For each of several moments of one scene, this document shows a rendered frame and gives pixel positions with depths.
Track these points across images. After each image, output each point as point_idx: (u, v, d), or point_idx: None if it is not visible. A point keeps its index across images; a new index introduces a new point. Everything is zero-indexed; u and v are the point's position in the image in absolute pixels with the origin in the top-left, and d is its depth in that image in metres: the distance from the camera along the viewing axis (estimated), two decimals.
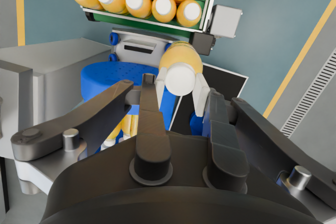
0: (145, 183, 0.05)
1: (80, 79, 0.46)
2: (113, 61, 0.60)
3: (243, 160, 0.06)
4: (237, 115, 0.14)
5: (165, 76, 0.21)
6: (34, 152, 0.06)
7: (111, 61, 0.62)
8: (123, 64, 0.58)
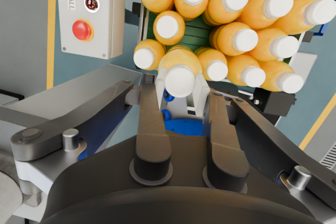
0: (145, 183, 0.05)
1: None
2: (168, 120, 0.52)
3: (243, 160, 0.06)
4: (237, 115, 0.14)
5: None
6: (34, 152, 0.06)
7: (164, 118, 0.54)
8: (181, 126, 0.49)
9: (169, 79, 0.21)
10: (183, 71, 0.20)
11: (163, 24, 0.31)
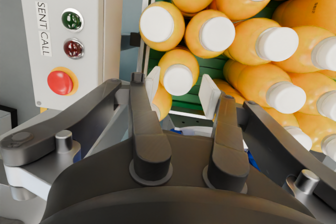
0: (145, 183, 0.05)
1: None
2: None
3: (244, 162, 0.06)
4: (249, 118, 0.14)
5: None
6: (27, 156, 0.06)
7: None
8: None
9: None
10: None
11: (173, 79, 0.22)
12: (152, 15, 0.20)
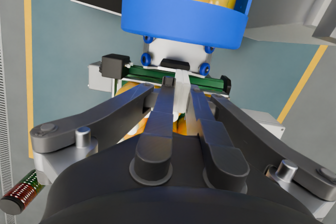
0: (145, 183, 0.05)
1: (242, 37, 0.36)
2: None
3: (241, 159, 0.06)
4: (216, 110, 0.14)
5: None
6: (48, 145, 0.07)
7: (211, 46, 0.53)
8: None
9: None
10: None
11: None
12: None
